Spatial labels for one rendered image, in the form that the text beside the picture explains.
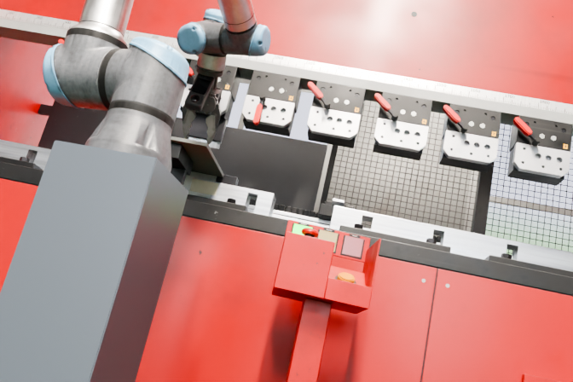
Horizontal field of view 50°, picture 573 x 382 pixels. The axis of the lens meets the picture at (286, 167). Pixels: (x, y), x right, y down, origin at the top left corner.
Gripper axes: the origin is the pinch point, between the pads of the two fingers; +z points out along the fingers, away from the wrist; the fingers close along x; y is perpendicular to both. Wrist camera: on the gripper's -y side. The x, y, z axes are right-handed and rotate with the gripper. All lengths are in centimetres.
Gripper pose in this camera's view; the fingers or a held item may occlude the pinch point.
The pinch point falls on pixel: (197, 139)
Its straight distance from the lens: 174.7
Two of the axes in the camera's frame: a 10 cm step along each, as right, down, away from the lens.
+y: 1.0, -3.7, 9.2
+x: -9.7, -2.3, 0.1
